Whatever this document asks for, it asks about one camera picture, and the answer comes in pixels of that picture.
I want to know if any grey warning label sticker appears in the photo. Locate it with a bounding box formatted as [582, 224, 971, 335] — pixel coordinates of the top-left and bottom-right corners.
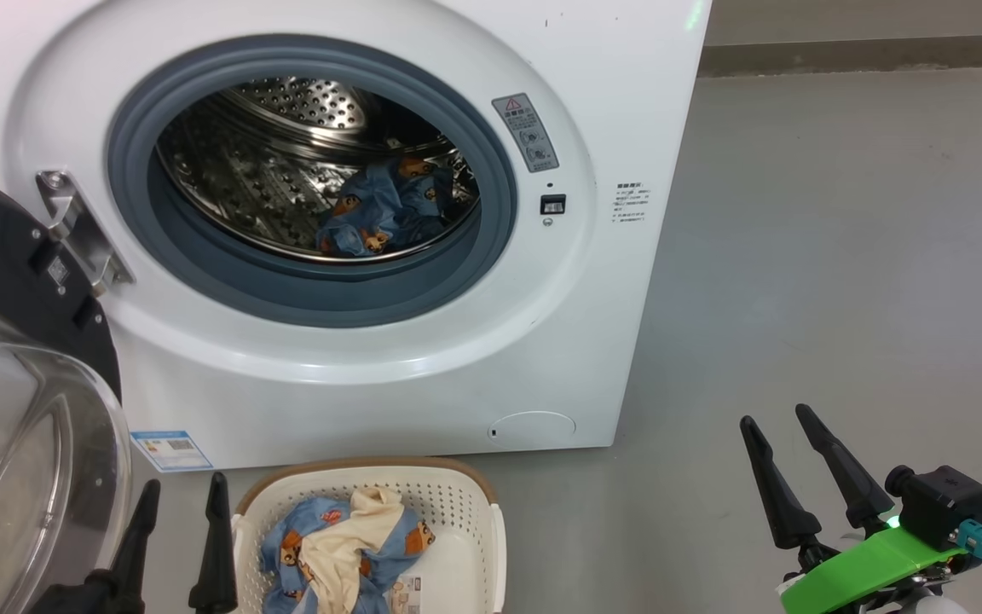
[492, 93, 560, 174]

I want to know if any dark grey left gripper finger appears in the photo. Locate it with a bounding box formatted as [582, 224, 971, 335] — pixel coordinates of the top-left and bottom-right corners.
[107, 479, 162, 614]
[188, 472, 239, 614]

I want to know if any grey rubber door gasket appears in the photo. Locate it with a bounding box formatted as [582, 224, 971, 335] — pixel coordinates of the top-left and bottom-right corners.
[106, 34, 519, 329]

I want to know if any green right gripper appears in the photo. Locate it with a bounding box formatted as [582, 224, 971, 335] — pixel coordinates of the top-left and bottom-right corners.
[740, 403, 967, 614]

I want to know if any steel perforated washer drum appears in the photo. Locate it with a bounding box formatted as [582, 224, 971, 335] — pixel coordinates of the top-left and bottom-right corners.
[155, 77, 482, 264]

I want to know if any round white filter cover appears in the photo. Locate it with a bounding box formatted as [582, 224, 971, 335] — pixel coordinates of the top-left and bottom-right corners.
[489, 411, 577, 447]

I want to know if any small printed text label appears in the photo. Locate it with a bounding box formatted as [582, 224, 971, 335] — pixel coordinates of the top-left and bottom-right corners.
[613, 181, 650, 224]

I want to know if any basket product label sticker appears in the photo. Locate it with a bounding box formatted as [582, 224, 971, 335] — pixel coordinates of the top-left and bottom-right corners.
[389, 573, 424, 614]

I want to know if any cream perforated basket brown rim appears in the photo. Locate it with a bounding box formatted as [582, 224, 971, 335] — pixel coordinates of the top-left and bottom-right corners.
[231, 458, 507, 614]

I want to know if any white front-load washing machine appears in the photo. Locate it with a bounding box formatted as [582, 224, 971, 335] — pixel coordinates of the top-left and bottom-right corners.
[0, 0, 712, 472]

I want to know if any silver metal door hinge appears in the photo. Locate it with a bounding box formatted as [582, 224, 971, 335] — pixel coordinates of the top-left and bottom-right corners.
[36, 170, 136, 298]

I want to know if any blue energy label sticker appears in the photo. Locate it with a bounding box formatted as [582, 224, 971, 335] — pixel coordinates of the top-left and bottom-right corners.
[130, 430, 214, 472]

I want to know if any blue bear print garment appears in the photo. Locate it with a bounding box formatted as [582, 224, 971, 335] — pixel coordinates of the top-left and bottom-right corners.
[259, 496, 437, 614]
[315, 153, 458, 258]

